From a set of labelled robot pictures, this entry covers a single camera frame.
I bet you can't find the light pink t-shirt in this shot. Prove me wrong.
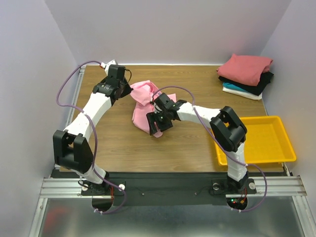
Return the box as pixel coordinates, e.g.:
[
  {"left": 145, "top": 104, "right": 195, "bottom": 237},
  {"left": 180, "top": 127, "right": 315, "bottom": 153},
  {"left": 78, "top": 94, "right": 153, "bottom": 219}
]
[{"left": 129, "top": 79, "right": 177, "bottom": 139}]

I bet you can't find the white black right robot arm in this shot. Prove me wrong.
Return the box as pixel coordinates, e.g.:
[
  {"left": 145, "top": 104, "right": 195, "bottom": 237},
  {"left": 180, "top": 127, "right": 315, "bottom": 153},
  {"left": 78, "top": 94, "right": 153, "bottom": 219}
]
[{"left": 146, "top": 93, "right": 248, "bottom": 193}]

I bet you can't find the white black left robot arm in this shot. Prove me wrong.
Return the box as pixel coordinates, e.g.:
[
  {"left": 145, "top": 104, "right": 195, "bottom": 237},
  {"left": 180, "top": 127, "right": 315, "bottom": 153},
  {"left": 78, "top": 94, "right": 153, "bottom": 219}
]
[{"left": 53, "top": 60, "right": 132, "bottom": 195}]

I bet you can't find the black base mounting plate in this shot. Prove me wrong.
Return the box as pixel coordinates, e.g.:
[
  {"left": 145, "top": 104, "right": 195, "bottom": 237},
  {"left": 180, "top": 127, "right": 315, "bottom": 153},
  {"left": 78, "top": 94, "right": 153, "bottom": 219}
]
[{"left": 50, "top": 171, "right": 257, "bottom": 207}]

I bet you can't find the folded teal t-shirt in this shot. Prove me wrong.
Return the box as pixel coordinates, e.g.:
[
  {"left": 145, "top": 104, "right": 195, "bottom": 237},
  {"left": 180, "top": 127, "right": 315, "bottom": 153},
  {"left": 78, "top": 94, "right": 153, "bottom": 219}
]
[{"left": 223, "top": 82, "right": 247, "bottom": 92}]

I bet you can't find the folded salmon red t-shirt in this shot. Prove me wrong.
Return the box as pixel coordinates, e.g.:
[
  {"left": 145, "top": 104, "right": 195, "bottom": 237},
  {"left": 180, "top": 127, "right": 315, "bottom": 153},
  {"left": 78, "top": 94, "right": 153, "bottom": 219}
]
[{"left": 217, "top": 54, "right": 273, "bottom": 86}]

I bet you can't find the folded black t-shirt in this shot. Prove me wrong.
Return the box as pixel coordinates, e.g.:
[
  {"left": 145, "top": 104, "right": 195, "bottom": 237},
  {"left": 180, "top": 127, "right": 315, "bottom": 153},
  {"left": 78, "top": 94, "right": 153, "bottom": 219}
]
[{"left": 218, "top": 71, "right": 275, "bottom": 97}]

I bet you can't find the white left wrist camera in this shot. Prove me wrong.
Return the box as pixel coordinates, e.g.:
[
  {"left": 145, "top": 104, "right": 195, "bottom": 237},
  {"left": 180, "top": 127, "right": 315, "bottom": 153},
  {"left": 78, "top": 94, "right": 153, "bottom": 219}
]
[{"left": 100, "top": 60, "right": 118, "bottom": 74}]

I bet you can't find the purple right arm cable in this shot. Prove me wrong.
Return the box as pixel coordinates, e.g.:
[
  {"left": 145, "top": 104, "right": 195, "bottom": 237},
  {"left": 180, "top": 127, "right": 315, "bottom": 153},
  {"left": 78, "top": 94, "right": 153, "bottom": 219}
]
[{"left": 150, "top": 85, "right": 267, "bottom": 213}]

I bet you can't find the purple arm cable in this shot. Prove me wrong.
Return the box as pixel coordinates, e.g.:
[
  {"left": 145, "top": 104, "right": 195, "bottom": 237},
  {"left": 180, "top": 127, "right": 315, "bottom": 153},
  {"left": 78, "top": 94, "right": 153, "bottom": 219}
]
[
  {"left": 56, "top": 60, "right": 129, "bottom": 215},
  {"left": 150, "top": 85, "right": 267, "bottom": 213}
]

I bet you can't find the aluminium left side rail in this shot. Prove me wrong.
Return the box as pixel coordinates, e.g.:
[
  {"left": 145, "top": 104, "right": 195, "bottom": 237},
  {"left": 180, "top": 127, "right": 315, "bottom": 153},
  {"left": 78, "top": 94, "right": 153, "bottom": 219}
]
[{"left": 53, "top": 66, "right": 92, "bottom": 171}]

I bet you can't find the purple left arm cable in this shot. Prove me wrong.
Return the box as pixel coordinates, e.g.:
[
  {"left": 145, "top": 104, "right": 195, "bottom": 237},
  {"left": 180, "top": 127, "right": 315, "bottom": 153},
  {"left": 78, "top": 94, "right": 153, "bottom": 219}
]
[{"left": 56, "top": 60, "right": 129, "bottom": 215}]

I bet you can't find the aluminium front frame rail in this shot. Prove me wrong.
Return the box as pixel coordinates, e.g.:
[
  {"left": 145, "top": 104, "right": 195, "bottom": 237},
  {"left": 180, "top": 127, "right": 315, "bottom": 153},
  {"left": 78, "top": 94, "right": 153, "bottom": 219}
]
[{"left": 39, "top": 176, "right": 307, "bottom": 199}]

